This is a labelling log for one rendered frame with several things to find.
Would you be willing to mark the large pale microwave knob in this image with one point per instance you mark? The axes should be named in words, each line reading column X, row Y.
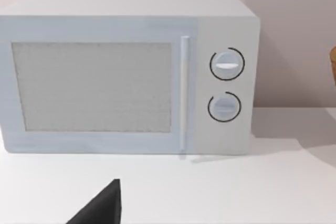
column 227, row 63

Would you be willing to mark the small pale microwave knob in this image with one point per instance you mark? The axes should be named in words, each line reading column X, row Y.
column 224, row 106

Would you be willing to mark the pale microwave oven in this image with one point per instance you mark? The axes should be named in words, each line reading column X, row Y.
column 223, row 24

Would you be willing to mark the brown wooden object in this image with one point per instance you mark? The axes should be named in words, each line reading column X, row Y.
column 333, row 64

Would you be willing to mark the pale microwave door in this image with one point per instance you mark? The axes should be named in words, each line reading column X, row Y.
column 92, row 87

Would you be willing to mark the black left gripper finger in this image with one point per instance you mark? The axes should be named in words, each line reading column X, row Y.
column 105, row 205

